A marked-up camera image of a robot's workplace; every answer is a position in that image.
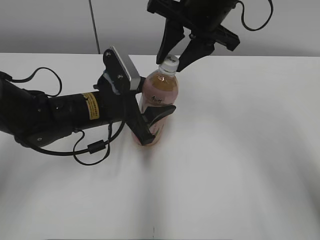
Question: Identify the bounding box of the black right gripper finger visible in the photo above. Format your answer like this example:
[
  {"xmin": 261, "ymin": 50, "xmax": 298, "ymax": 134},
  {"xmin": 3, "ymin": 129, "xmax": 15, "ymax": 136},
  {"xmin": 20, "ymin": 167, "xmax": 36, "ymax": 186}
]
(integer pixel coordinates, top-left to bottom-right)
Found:
[
  {"xmin": 156, "ymin": 18, "xmax": 185, "ymax": 64},
  {"xmin": 177, "ymin": 38, "xmax": 215, "ymax": 72}
]

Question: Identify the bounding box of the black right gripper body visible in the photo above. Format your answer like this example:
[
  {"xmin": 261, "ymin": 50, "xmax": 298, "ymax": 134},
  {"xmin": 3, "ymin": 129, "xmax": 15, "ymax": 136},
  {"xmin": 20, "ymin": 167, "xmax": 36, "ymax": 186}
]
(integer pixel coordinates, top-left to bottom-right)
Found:
[{"xmin": 147, "ymin": 0, "xmax": 240, "ymax": 51}]

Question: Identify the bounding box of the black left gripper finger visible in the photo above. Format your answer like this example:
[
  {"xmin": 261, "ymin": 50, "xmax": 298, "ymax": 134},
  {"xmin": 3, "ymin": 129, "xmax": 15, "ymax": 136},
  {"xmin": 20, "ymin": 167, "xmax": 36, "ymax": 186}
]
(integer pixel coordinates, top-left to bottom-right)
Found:
[
  {"xmin": 142, "ymin": 105, "xmax": 176, "ymax": 125},
  {"xmin": 136, "ymin": 76, "xmax": 146, "ymax": 91}
]

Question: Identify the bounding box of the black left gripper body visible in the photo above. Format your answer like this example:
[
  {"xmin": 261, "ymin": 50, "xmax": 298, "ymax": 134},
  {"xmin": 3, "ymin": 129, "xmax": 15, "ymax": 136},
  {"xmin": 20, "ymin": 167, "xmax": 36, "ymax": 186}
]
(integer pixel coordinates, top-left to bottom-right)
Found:
[{"xmin": 94, "ymin": 76, "xmax": 154, "ymax": 146}]

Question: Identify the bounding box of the pink label tea bottle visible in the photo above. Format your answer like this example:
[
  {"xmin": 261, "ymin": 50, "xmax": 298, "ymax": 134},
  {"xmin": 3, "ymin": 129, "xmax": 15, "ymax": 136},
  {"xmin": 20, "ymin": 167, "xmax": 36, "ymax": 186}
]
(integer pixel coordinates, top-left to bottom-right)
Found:
[{"xmin": 131, "ymin": 65, "xmax": 179, "ymax": 147}]

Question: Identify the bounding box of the white bottle cap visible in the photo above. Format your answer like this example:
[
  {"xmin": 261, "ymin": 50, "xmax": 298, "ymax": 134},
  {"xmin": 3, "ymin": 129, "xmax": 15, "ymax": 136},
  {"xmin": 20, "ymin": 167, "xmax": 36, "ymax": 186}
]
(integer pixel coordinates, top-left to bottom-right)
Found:
[{"xmin": 158, "ymin": 54, "xmax": 180, "ymax": 74}]

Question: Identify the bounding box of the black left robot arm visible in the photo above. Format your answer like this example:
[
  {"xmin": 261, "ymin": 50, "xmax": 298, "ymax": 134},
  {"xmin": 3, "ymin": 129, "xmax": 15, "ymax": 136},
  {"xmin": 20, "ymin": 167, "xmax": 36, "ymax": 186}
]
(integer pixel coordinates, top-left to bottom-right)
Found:
[{"xmin": 0, "ymin": 72, "xmax": 176, "ymax": 148}]

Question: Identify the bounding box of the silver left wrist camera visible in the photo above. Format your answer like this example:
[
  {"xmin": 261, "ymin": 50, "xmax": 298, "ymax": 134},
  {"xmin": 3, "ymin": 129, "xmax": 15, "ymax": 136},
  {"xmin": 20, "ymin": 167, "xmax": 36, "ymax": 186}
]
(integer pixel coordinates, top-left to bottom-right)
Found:
[{"xmin": 102, "ymin": 45, "xmax": 141, "ymax": 96}]

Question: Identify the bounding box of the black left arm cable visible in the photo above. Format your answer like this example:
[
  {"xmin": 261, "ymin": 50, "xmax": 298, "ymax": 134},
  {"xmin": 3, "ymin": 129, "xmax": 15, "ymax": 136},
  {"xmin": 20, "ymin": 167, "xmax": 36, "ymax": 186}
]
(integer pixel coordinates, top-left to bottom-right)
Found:
[{"xmin": 7, "ymin": 66, "xmax": 126, "ymax": 166}]

